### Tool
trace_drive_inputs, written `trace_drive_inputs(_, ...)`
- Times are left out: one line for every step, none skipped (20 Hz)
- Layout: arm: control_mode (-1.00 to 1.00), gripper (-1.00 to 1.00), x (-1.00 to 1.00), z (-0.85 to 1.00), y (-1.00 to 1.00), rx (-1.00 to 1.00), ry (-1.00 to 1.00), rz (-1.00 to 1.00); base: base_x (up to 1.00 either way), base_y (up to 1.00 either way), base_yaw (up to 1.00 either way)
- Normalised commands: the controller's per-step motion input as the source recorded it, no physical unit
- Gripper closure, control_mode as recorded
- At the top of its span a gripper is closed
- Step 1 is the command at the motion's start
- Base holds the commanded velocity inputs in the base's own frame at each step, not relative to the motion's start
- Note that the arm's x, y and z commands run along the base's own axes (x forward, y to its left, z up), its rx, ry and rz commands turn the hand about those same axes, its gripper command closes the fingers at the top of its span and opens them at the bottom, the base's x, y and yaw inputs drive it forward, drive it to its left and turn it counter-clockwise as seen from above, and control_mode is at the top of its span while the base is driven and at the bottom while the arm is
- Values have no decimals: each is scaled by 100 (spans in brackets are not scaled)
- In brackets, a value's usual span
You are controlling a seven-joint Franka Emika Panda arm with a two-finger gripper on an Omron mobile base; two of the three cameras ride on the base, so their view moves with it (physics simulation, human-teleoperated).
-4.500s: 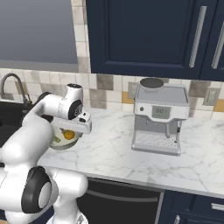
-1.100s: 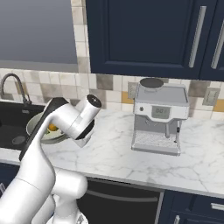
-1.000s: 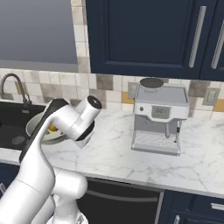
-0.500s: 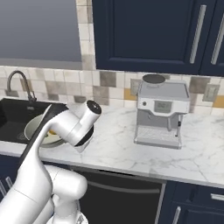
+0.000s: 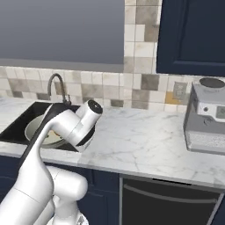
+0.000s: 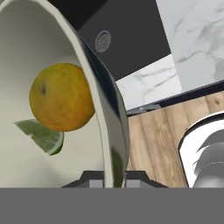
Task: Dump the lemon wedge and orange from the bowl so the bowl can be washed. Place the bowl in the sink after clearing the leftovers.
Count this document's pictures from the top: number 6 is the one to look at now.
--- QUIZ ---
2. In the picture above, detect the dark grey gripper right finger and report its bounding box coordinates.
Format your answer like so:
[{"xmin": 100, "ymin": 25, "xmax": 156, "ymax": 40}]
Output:
[{"xmin": 124, "ymin": 170, "xmax": 169, "ymax": 188}]

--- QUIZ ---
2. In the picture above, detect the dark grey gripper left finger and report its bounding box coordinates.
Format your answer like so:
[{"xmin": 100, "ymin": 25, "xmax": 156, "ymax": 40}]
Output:
[{"xmin": 60, "ymin": 170, "xmax": 106, "ymax": 188}]

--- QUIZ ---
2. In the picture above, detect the white bowl with dark outside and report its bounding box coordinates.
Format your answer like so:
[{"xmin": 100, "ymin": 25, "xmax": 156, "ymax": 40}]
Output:
[{"xmin": 0, "ymin": 0, "xmax": 131, "ymax": 188}]

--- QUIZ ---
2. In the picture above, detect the green lemon wedge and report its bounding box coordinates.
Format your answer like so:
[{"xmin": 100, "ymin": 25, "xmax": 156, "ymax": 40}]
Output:
[{"xmin": 13, "ymin": 118, "xmax": 66, "ymax": 157}]

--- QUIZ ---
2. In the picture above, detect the orange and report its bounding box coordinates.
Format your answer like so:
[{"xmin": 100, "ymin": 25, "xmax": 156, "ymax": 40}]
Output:
[{"xmin": 28, "ymin": 62, "xmax": 96, "ymax": 133}]

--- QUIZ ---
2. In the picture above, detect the black sink with round drain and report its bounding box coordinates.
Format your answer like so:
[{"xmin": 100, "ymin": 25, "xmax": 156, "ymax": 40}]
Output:
[{"xmin": 47, "ymin": 0, "xmax": 172, "ymax": 82}]

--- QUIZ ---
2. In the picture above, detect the white rounded object, black rim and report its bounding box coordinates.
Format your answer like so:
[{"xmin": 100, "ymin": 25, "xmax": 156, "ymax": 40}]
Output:
[{"xmin": 177, "ymin": 111, "xmax": 224, "ymax": 188}]

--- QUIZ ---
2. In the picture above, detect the dark blue cupboard front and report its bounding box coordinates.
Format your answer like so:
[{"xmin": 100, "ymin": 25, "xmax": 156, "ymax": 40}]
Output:
[{"xmin": 126, "ymin": 79, "xmax": 224, "ymax": 117}]

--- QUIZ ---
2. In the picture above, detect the grey cupboard handle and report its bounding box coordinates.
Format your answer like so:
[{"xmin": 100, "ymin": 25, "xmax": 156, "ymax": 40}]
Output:
[{"xmin": 127, "ymin": 103, "xmax": 162, "ymax": 116}]

